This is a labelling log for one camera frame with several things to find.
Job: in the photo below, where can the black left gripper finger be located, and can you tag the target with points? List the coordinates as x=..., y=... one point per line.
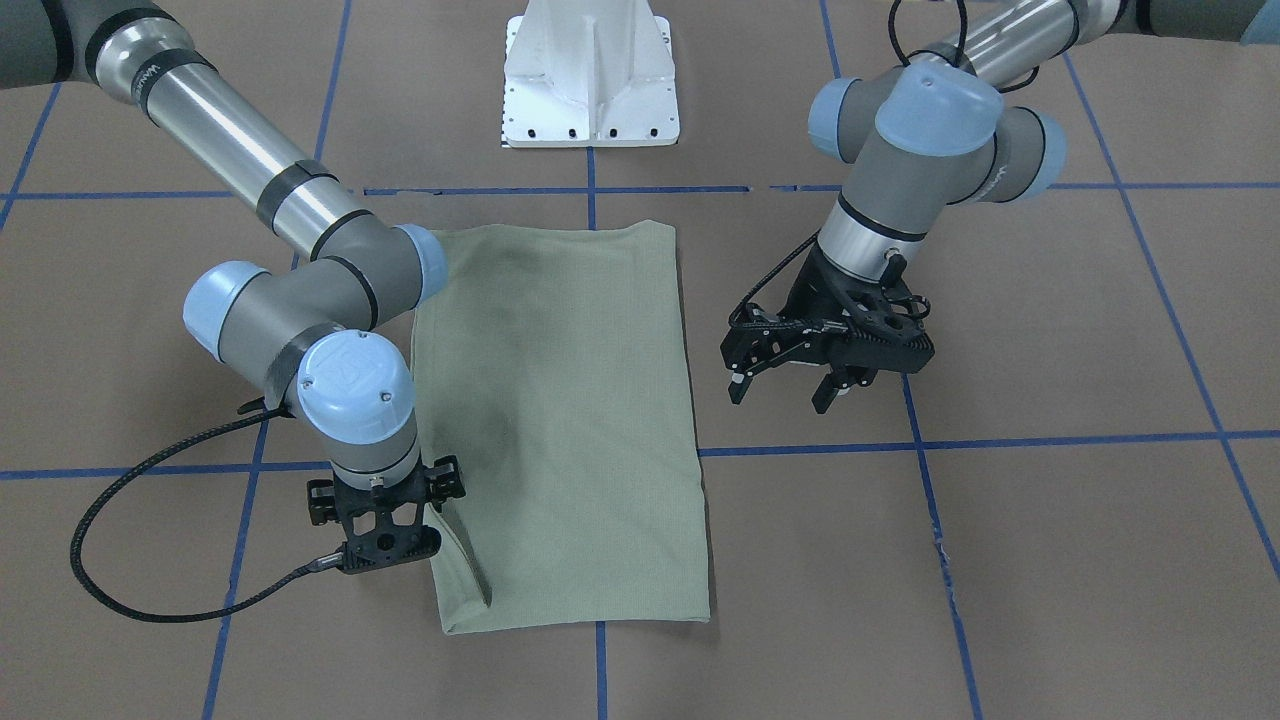
x=739, y=386
x=834, y=384

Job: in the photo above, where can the green long sleeve shirt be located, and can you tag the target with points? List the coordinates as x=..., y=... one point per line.
x=553, y=366

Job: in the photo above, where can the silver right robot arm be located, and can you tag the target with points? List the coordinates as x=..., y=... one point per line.
x=106, y=220

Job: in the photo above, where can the white metal mounting plate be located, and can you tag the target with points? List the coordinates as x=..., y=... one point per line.
x=589, y=74

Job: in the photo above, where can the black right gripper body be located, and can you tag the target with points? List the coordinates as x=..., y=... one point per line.
x=444, y=478

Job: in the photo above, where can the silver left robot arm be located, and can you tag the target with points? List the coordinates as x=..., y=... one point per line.
x=934, y=131

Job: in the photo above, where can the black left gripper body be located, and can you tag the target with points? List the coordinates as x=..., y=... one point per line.
x=812, y=290

